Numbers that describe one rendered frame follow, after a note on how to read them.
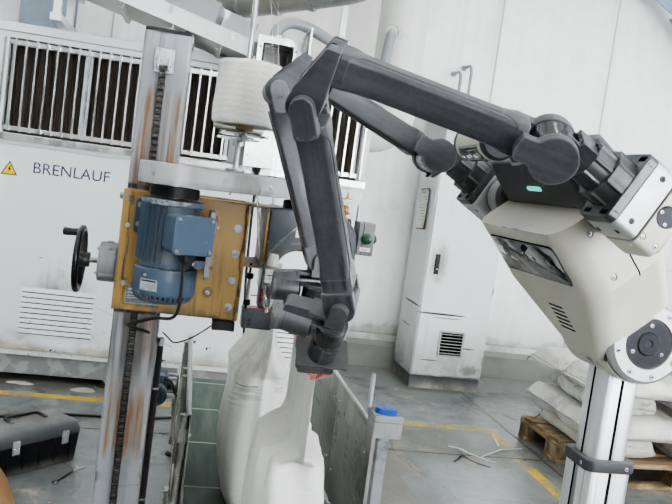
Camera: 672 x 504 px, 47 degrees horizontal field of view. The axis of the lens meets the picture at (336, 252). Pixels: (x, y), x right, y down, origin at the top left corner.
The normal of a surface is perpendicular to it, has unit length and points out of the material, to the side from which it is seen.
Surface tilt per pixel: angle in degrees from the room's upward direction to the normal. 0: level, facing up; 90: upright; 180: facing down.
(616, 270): 90
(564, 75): 90
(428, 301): 90
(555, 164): 117
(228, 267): 90
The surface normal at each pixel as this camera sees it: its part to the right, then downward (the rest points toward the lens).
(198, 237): 0.58, 0.15
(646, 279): 0.44, 0.55
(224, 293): 0.18, 0.11
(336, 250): -0.11, 0.50
